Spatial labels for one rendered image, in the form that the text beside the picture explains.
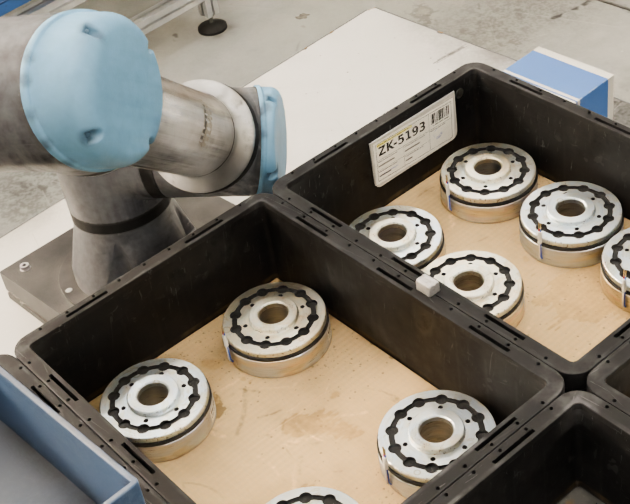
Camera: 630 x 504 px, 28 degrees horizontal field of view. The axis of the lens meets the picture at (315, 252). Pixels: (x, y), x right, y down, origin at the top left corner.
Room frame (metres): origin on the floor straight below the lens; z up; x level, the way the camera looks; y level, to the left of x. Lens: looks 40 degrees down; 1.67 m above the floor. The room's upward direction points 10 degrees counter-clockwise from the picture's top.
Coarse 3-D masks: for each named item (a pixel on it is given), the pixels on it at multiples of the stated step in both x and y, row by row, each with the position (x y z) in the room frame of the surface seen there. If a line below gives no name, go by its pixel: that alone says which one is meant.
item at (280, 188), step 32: (480, 64) 1.16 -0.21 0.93; (416, 96) 1.13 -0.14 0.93; (544, 96) 1.08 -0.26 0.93; (384, 128) 1.08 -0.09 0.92; (608, 128) 1.01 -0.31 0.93; (320, 160) 1.04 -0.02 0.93; (288, 192) 1.00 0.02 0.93; (384, 256) 0.87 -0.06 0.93; (448, 288) 0.82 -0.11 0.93; (480, 320) 0.77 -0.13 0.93; (544, 352) 0.72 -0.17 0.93; (608, 352) 0.71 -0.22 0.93; (576, 384) 0.69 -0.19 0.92
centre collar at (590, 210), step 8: (552, 200) 0.99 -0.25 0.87; (560, 200) 0.99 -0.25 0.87; (568, 200) 0.99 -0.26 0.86; (576, 200) 0.98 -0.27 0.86; (584, 200) 0.98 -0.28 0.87; (552, 208) 0.97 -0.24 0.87; (592, 208) 0.96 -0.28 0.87; (552, 216) 0.96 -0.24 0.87; (560, 216) 0.96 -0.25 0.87; (576, 216) 0.96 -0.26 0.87; (584, 216) 0.95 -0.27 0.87; (592, 216) 0.96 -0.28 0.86; (560, 224) 0.95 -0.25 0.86; (568, 224) 0.95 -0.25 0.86; (576, 224) 0.95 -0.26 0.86
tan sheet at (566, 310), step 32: (416, 192) 1.09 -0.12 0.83; (448, 224) 1.02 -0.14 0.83; (480, 224) 1.01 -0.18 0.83; (512, 224) 1.01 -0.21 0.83; (512, 256) 0.96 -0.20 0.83; (544, 288) 0.90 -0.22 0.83; (576, 288) 0.89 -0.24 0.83; (544, 320) 0.86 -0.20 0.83; (576, 320) 0.85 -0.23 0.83; (608, 320) 0.84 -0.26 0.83; (576, 352) 0.81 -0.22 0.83
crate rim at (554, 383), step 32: (224, 224) 0.96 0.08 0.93; (320, 224) 0.94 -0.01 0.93; (160, 256) 0.93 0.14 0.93; (352, 256) 0.88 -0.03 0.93; (128, 288) 0.90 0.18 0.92; (64, 320) 0.86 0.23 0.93; (448, 320) 0.78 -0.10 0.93; (32, 352) 0.83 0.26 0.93; (512, 352) 0.72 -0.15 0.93; (64, 384) 0.78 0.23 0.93; (544, 384) 0.69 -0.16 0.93; (96, 416) 0.74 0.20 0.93; (512, 416) 0.66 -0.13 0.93; (128, 448) 0.70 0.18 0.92; (480, 448) 0.63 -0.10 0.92; (160, 480) 0.66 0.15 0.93; (448, 480) 0.61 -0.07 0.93
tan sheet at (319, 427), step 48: (192, 336) 0.92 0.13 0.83; (336, 336) 0.89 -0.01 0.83; (240, 384) 0.84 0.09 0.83; (288, 384) 0.83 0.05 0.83; (336, 384) 0.82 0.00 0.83; (384, 384) 0.81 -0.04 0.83; (240, 432) 0.78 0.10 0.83; (288, 432) 0.77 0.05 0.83; (336, 432) 0.76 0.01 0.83; (192, 480) 0.74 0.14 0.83; (240, 480) 0.73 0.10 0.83; (288, 480) 0.72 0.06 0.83; (336, 480) 0.71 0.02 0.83; (384, 480) 0.70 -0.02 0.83
